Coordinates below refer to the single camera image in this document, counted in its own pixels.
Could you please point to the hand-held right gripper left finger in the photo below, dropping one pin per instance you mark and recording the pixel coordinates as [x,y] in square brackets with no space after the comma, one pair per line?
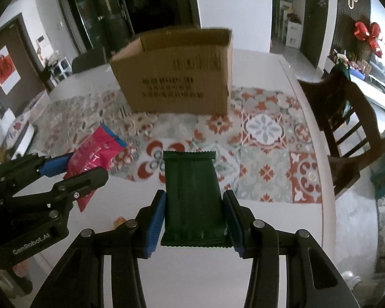
[157,224]

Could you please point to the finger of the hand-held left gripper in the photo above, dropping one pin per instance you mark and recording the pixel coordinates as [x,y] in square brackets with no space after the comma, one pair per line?
[83,181]
[56,165]

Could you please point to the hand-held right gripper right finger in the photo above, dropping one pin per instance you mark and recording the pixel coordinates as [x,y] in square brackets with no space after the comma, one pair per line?
[234,227]

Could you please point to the pink snack packet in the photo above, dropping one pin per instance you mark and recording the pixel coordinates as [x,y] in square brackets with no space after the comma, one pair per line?
[93,154]

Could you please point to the dark green snack packet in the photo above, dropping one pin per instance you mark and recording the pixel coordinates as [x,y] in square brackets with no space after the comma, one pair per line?
[192,199]

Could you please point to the brown cardboard box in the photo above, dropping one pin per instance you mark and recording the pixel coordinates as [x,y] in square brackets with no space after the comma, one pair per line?
[173,83]

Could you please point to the white slatted basket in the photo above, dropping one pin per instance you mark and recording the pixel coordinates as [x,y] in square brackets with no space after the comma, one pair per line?
[38,104]

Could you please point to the patterned tile table mat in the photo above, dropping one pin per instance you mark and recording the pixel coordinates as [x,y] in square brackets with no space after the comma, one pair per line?
[266,154]

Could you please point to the small white cabinet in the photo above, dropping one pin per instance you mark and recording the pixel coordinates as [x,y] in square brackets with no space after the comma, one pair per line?
[62,67]

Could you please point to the dark upholstered chair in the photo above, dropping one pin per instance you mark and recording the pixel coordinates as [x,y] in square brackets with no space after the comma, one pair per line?
[89,60]

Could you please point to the white shoe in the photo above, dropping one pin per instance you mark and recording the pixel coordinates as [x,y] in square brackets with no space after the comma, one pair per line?
[351,280]

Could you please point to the patterned floor rug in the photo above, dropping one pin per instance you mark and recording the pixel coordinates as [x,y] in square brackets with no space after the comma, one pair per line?
[365,231]

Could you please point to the teal small stool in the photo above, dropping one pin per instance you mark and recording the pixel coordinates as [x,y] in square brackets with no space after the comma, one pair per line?
[380,183]

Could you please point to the dark wooden chair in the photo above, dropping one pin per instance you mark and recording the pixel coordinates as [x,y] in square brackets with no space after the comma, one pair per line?
[356,125]

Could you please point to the dark glass cabinet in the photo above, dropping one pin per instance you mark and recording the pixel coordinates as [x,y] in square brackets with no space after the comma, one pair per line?
[109,6]

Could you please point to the red ribbon bow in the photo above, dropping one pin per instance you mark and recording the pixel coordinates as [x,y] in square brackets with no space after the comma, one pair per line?
[367,35]

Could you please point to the red flower wall picture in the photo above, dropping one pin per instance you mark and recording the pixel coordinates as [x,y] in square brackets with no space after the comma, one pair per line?
[3,69]

